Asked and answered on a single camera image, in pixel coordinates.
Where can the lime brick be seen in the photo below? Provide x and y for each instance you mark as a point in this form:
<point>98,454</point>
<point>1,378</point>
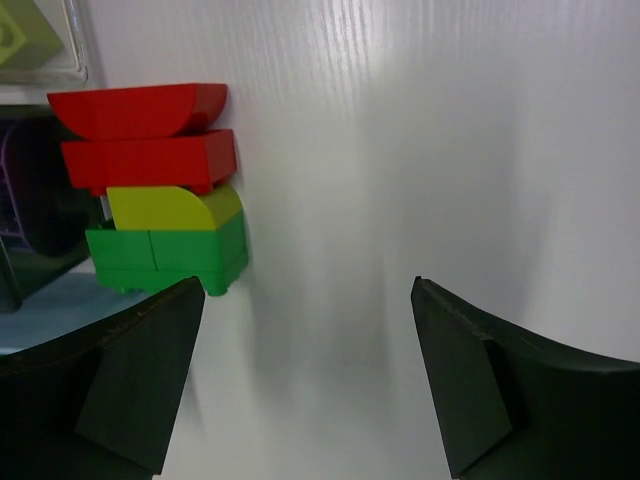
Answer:
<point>28,40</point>

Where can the purple rounded lego brick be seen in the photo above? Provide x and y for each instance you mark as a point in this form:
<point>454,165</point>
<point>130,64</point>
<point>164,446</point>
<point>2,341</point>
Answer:
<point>11,231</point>

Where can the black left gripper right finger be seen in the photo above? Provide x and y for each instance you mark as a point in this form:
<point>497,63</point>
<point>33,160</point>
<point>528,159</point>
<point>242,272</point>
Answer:
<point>512,404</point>

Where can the blue container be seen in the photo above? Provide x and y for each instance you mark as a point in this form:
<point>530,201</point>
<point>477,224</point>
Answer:
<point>69,303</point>

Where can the green red lego stack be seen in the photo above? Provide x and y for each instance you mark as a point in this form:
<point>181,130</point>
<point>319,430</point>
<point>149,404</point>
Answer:
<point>164,167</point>

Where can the clear transparent container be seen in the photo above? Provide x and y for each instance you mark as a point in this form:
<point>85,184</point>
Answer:
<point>72,65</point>

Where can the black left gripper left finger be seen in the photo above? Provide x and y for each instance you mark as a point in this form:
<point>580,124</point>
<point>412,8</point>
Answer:
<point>101,402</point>

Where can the smoky grey container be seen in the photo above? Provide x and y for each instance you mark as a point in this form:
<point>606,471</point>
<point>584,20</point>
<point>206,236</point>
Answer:
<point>52,213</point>

